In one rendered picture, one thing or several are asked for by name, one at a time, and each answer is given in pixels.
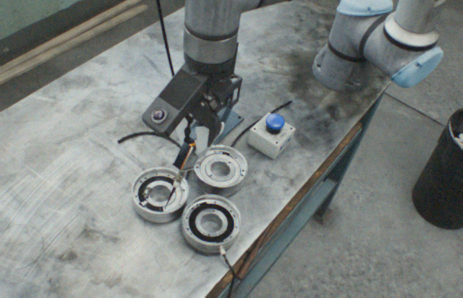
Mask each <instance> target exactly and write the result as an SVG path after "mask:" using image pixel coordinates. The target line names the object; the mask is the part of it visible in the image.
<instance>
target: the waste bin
mask: <svg viewBox="0 0 463 298"><path fill-rule="evenodd" d="M459 134H463V108H461V109H459V110H457V111H455V112H454V113H453V114H452V115H451V116H450V117H449V119H448V121H447V125H446V126H445V127H444V129H443V131H442V133H441V134H440V136H439V138H438V141H437V145H436V146H435V148H434V150H433V152H432V153H431V155H430V157H429V159H428V162H427V163H426V164H425V167H424V169H423V170H422V173H421V175H420V176H419V178H418V180H417V181H416V184H415V186H414V187H413V190H412V199H413V202H414V204H415V207H416V208H417V209H418V211H419V212H420V213H421V214H422V216H424V217H425V219H426V220H427V221H428V222H430V223H431V224H433V225H435V226H437V227H439V228H442V229H448V230H449V229H460V228H462V227H463V149H462V148H461V147H460V146H459V144H458V143H457V142H456V140H455V137H456V138H459ZM459 139H460V138H459Z"/></svg>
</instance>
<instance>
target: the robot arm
mask: <svg viewBox="0 0 463 298"><path fill-rule="evenodd" d="M284 1H293V0H185V8H184V40H183V49H184V60H185V63H184V64H183V65H182V66H181V67H180V69H179V70H178V71H177V73H176V74H175V75H174V76H173V78H171V79H170V81H169V82H168V83H167V85H166V86H165V87H164V88H163V90H162V91H161V92H160V93H159V94H158V95H157V97H156V99H155V100H154V102H152V103H151V104H150V105H149V107H147V110H146V111H145V112H144V114H143V115H142V119H143V122H144V123H145V124H146V125H147V126H148V127H149V128H150V129H152V131H154V132H155V133H157V134H158V135H160V136H161V137H169V136H170V135H171V134H172V132H173V131H174V129H176V131H177V134H178V136H179V139H180V140H181V143H182V144H183V142H188V140H190V133H191V129H190V128H191V127H192V125H193V124H194V123H195V122H198V123H199V125H197V126H196V134H197V142H196V146H197V148H196V151H195V152H194V153H196V155H197V156H198V157H199V158H200V157H202V156H204V155H205V154H207V153H208V151H209V150H210V149H211V147H212V145H213V142H214V140H216V139H217V137H218V136H219V135H220V134H221V133H222V132H223V129H224V123H223V122H222V123H221V120H220V118H219V117H220V116H219V115H218V113H219V112H220V110H222V109H223V108H224V107H226V106H227V105H228V102H229V99H230V104H229V108H231V107H232V106H234V105H236V104H237V103H238V102H239V95H240V90H241V86H242V77H240V76H239V75H238V74H235V73H234V66H236V61H237V52H238V48H239V42H238V41H237V39H238V33H239V24H240V18H241V14H242V13H243V12H248V11H250V10H254V9H258V8H262V7H266V6H270V5H272V4H278V3H281V2H284ZM445 3H446V0H399V3H398V5H397V10H396V11H395V12H394V13H392V12H391V10H392V9H393V3H392V0H341V2H340V4H339V6H338V8H337V13H336V17H335V20H334V23H333V26H332V28H331V33H330V35H329V38H328V41H327V43H326V45H325V46H324V47H323V49H322V50H321V51H320V53H319V54H318V55H317V56H316V58H315V59H314V62H313V66H312V71H313V73H314V75H315V78H316V79H317V80H318V81H319V82H320V83H321V84H323V86H326V87H327V88H329V89H331V90H335V91H338V92H341V93H356V92H360V91H361V90H364V89H365V88H366V87H367V85H368V83H369V81H370V76H371V63H372V65H373V66H374V67H376V68H377V69H378V70H380V71H382V73H384V74H385V76H387V77H388V78H389V79H390V81H393V82H395V83H396V84H397V85H398V86H399V87H401V88H410V87H413V86H415V85H416V84H418V83H419V82H421V81H422V80H423V79H424V78H425V77H427V76H428V75H429V74H430V73H431V72H432V71H433V70H434V69H435V68H436V67H437V66H438V64H439V63H440V60H441V59H442V56H443V51H442V50H441V47H439V46H436V43H437V41H438V39H439V36H440V29H439V26H437V24H436V23H437V21H438V18H439V16H440V14H441V12H442V9H443V7H444V5H445ZM235 77H236V78H237V81H236V82H233V83H232V81H231V80H230V78H232V79H233V78H235ZM237 88H238V93H237V97H236V98H235V99H233V95H234V90H236V89H237Z"/></svg>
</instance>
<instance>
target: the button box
mask: <svg viewBox="0 0 463 298"><path fill-rule="evenodd" d="M268 115H270V113H268V114H267V115H266V116H264V117H263V118H262V119H261V120H260V121H259V122H258V123H257V124H256V125H254V126H253V127H252V128H251V129H250V134H249V137H248V142H247V144H248V145H251V146H252V147H254V148H256V149H257V150H258V151H259V152H261V153H262V154H264V155H266V156H268V157H269V158H271V159H272V160H274V159H276V158H277V157H278V156H279V155H280V154H281V153H282V152H283V150H284V149H285V148H286V147H287V146H288V145H289V144H290V143H291V142H292V138H293V135H294V131H295V128H294V127H292V126H290V125H289V124H287V123H285V122H284V126H283V127H282V128H281V129H271V128H270V127H268V126H267V124H266V117H267V116H268Z"/></svg>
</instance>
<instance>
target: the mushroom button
mask: <svg viewBox="0 0 463 298"><path fill-rule="evenodd" d="M266 124H267V126H268V127H270V128H271V129H281V128H282V127H283V126H284V118H283V117H282V116H280V115H278V114H270V115H268V116H267V117H266Z"/></svg>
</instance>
